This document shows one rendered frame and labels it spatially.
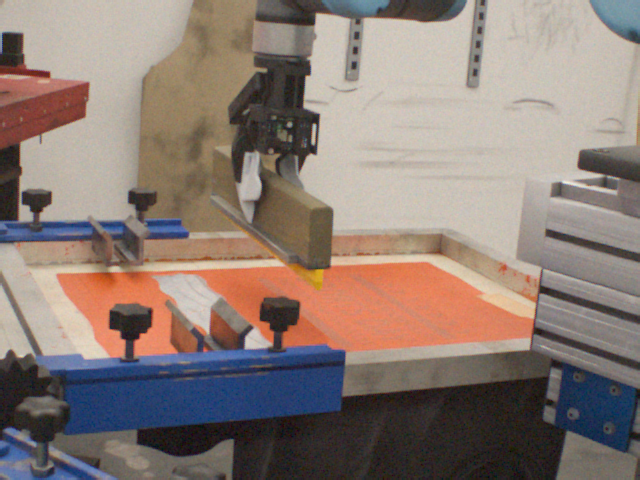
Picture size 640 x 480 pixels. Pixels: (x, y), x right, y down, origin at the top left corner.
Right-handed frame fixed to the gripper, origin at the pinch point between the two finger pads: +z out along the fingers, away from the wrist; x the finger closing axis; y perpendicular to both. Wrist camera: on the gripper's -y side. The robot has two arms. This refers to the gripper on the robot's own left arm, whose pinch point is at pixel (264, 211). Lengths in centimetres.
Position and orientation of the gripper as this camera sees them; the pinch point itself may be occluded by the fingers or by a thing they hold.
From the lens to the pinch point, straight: 139.5
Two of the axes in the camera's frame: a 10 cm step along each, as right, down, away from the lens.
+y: 4.1, 2.5, -8.8
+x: 9.1, -0.2, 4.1
